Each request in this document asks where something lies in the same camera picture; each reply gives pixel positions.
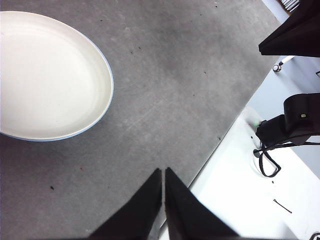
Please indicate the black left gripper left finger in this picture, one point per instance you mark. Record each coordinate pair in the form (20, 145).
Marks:
(135, 215)

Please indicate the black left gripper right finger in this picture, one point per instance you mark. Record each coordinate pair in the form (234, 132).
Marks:
(187, 217)

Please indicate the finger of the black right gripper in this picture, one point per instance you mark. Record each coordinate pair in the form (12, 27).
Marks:
(295, 37)

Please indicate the white round plate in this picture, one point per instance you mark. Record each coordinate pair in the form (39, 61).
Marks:
(50, 77)

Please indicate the white leg with caster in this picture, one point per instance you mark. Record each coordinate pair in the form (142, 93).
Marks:
(281, 63)

